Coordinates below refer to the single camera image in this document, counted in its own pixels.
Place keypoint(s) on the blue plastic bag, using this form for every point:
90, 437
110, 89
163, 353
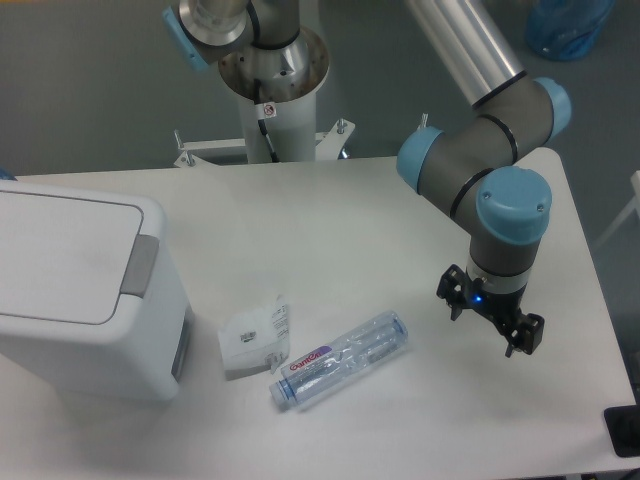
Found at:
565, 30

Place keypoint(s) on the white push-top trash can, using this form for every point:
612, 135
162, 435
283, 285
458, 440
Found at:
91, 300

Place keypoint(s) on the black device at table edge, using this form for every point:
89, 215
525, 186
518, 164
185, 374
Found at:
623, 426

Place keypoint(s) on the crushed clear plastic bottle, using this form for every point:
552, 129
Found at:
321, 370

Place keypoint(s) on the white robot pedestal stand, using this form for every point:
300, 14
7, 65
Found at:
276, 94

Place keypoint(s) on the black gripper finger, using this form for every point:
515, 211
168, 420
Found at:
524, 334
456, 289

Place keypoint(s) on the white face mask package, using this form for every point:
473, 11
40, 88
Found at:
256, 341

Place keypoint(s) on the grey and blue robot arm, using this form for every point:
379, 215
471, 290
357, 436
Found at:
473, 176

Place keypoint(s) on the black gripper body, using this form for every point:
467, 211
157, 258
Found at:
502, 309

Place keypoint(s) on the white frame at right edge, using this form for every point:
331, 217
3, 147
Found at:
630, 209

